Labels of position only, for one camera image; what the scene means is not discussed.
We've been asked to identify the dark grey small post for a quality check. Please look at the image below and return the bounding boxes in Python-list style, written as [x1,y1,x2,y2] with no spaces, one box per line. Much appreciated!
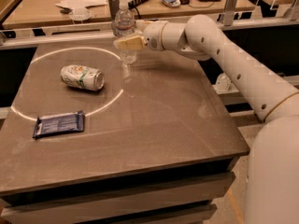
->
[108,0,120,34]

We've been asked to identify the blue snack wrapper packet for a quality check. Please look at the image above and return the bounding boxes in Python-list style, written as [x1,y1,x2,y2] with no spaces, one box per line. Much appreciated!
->
[33,110,85,139]

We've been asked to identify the crushed white soda can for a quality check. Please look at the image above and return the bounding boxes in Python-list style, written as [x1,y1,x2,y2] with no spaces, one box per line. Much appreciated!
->
[61,64,105,91]

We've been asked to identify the clear plastic water bottle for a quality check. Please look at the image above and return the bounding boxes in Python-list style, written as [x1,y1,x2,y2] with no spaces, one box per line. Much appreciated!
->
[114,2,136,65]

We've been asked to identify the white papers on desk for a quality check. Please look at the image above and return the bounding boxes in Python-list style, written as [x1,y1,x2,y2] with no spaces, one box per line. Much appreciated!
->
[56,0,108,9]

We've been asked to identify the grey metal post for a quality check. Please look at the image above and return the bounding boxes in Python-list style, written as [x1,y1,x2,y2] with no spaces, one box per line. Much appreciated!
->
[222,0,237,26]

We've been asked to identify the blue white cloth mask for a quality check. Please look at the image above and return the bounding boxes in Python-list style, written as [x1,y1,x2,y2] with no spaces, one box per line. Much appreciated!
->
[162,0,180,7]

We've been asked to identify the white face mask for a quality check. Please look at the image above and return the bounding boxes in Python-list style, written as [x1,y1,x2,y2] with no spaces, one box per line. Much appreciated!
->
[69,7,92,21]

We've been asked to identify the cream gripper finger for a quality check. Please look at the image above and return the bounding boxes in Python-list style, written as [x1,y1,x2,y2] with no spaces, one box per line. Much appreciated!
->
[135,20,153,32]
[113,35,147,50]

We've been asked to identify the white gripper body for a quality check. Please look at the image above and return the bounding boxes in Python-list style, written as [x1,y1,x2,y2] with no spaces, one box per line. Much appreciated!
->
[143,21,167,51]

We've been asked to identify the wooden background desk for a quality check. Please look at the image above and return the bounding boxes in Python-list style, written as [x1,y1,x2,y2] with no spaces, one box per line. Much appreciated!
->
[2,0,257,30]

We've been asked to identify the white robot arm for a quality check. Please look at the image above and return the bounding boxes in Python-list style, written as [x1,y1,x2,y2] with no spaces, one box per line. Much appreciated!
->
[114,15,299,224]

